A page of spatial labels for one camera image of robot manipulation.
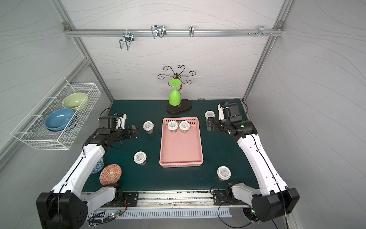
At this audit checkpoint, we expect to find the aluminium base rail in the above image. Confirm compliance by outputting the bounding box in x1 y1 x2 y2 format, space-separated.
79 187 258 212

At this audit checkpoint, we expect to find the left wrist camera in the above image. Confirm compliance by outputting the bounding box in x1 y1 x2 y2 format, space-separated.
99 113 127 130

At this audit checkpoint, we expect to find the white wire wall basket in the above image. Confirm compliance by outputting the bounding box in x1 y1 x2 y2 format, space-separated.
11 78 101 150

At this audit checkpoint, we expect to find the aluminium top rail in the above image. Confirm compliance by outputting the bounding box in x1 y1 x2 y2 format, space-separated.
64 28 285 38

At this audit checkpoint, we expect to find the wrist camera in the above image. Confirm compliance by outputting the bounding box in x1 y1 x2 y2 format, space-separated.
217 102 243 123
99 113 127 130

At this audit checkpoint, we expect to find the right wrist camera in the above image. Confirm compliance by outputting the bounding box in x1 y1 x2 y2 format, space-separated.
217 102 243 123

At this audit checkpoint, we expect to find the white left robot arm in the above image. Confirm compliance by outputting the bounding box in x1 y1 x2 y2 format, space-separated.
36 125 139 229

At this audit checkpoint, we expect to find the single metal hook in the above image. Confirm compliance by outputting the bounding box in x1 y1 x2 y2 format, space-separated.
189 25 194 37

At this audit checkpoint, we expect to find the dark oval stand base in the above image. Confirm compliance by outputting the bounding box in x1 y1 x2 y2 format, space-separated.
166 99 192 114

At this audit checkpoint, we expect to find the double metal hook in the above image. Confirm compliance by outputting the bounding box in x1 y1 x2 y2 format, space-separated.
119 30 134 50
151 25 166 40

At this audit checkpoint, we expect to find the green yogurt cup white lid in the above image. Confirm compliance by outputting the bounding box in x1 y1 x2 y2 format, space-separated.
205 110 215 121

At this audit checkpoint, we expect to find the white slotted cable duct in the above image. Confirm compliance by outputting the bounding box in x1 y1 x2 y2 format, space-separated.
85 208 233 220

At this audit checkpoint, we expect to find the double metal hook left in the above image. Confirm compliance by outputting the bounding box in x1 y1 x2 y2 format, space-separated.
119 30 134 50

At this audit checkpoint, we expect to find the yogurt cup table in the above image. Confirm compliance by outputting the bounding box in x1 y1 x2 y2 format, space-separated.
133 151 147 166
217 166 231 181
143 121 154 134

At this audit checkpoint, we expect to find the metal hook right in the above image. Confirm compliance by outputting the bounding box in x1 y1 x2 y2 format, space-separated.
248 26 273 37

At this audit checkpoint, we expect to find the bronze scroll stand rod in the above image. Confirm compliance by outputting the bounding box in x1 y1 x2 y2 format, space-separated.
157 65 196 92

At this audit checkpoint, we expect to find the green upside-down wine glass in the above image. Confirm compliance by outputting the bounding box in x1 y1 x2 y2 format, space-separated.
169 79 182 106

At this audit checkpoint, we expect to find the pink plastic basket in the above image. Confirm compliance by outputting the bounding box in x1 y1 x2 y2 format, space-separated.
159 117 204 168

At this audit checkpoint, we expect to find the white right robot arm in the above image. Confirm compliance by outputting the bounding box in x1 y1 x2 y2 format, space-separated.
206 117 300 222

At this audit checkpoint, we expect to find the light green bowl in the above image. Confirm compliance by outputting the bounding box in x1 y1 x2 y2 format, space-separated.
62 93 89 112

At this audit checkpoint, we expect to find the double metal hook middle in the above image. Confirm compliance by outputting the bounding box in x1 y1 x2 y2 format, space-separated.
151 25 166 40

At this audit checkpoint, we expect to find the blue white patterned bowl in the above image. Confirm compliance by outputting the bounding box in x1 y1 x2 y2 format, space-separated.
90 157 104 175

